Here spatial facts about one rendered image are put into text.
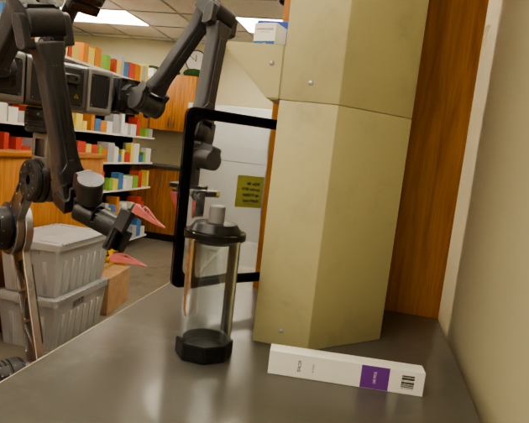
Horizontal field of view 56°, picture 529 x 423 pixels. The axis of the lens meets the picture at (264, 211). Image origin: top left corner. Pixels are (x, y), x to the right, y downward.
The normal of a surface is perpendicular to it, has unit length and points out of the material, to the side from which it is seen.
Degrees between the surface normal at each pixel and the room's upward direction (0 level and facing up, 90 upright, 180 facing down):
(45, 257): 96
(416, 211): 90
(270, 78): 90
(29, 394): 0
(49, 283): 96
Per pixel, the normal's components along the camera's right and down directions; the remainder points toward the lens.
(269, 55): -0.22, 0.10
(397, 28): 0.54, 0.16
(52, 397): 0.11, -0.99
